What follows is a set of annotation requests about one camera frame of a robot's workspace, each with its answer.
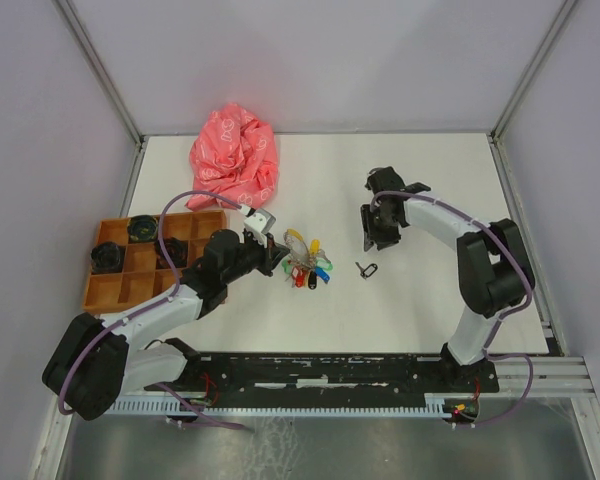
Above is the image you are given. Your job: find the right aluminium frame post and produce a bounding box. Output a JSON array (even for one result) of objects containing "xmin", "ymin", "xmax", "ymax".
[{"xmin": 489, "ymin": 0, "xmax": 580, "ymax": 143}]

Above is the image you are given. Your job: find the key with black fob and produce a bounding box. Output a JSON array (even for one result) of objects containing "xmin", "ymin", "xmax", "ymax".
[{"xmin": 355, "ymin": 262, "xmax": 378, "ymax": 280}]

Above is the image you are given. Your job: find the keyring bunch with colourful tags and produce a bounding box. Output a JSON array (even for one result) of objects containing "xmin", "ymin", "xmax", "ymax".
[{"xmin": 282, "ymin": 229, "xmax": 333, "ymax": 290}]

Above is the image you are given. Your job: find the black rosette middle tray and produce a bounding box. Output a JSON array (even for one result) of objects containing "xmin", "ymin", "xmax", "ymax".
[{"xmin": 154, "ymin": 237, "xmax": 188, "ymax": 269}]

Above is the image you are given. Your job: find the black rosette tray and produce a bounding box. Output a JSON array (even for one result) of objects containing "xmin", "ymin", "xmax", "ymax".
[
  {"xmin": 90, "ymin": 241, "xmax": 125, "ymax": 274},
  {"xmin": 127, "ymin": 215, "xmax": 158, "ymax": 244},
  {"xmin": 154, "ymin": 237, "xmax": 188, "ymax": 269}
]

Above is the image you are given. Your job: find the white slotted cable duct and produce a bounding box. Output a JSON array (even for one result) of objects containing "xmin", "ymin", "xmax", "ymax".
[{"xmin": 107, "ymin": 390, "xmax": 450, "ymax": 418}]

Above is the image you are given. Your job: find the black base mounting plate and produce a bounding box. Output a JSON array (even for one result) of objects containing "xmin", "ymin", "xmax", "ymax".
[{"xmin": 167, "ymin": 352, "xmax": 500, "ymax": 405}]

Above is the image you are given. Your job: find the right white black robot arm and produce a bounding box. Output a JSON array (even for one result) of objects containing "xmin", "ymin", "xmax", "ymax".
[{"xmin": 360, "ymin": 167, "xmax": 535, "ymax": 391}]

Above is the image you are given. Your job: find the left aluminium frame post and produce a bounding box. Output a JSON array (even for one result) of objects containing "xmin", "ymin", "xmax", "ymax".
[{"xmin": 51, "ymin": 0, "xmax": 143, "ymax": 144}]

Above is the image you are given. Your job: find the black rosette left tray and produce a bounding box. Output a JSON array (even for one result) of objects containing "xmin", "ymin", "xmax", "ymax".
[{"xmin": 90, "ymin": 241, "xmax": 125, "ymax": 274}]

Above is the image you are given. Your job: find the wooden compartment tray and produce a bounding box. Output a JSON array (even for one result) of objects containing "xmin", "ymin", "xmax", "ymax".
[{"xmin": 83, "ymin": 210, "xmax": 227, "ymax": 315}]

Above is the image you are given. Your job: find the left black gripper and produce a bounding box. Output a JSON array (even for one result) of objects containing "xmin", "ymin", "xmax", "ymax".
[{"xmin": 223, "ymin": 231, "xmax": 290, "ymax": 285}]

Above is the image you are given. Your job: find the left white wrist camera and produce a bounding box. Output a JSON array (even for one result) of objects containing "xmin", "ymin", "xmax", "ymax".
[{"xmin": 240, "ymin": 204, "xmax": 276, "ymax": 235}]

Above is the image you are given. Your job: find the crumpled pink cloth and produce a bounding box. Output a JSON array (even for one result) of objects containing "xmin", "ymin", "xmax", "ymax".
[{"xmin": 186, "ymin": 103, "xmax": 279, "ymax": 211}]

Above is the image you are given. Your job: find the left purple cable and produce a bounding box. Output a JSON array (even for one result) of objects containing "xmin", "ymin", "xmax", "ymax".
[{"xmin": 57, "ymin": 190, "xmax": 256, "ymax": 430}]

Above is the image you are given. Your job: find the black rosette top tray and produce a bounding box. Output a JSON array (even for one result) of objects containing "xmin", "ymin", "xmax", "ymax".
[{"xmin": 127, "ymin": 215, "xmax": 158, "ymax": 244}]

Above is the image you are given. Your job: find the aluminium frame post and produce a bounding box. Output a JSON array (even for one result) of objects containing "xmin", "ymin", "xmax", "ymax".
[
  {"xmin": 489, "ymin": 0, "xmax": 580, "ymax": 143},
  {"xmin": 51, "ymin": 0, "xmax": 143, "ymax": 144}
]

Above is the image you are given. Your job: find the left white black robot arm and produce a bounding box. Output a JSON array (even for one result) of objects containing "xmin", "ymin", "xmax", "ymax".
[{"xmin": 42, "ymin": 229, "xmax": 289, "ymax": 420}]

